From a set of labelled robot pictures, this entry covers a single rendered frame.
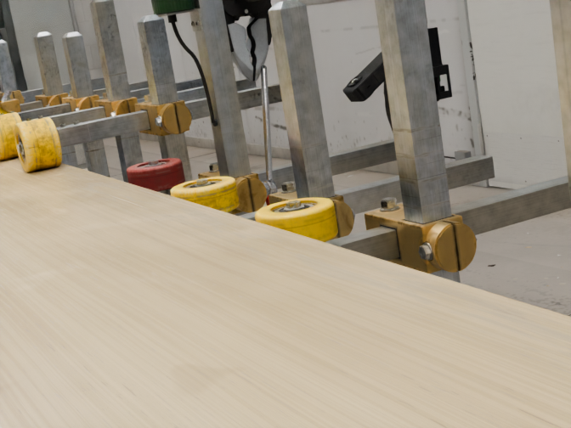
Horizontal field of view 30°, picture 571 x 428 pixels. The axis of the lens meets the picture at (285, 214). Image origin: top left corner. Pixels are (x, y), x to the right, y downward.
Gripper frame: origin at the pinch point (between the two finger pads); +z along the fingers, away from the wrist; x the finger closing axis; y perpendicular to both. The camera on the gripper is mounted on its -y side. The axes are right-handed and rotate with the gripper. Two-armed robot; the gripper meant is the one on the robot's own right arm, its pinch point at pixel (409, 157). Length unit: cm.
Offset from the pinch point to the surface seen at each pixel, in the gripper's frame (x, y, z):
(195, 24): -3.9, -33.7, -26.4
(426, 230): -57, -34, -4
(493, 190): 282, 217, 82
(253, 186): -8.5, -31.1, -3.0
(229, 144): -5.7, -32.5, -9.1
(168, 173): -3.9, -41.6, -6.7
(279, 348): -86, -64, -7
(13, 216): -14, -65, -7
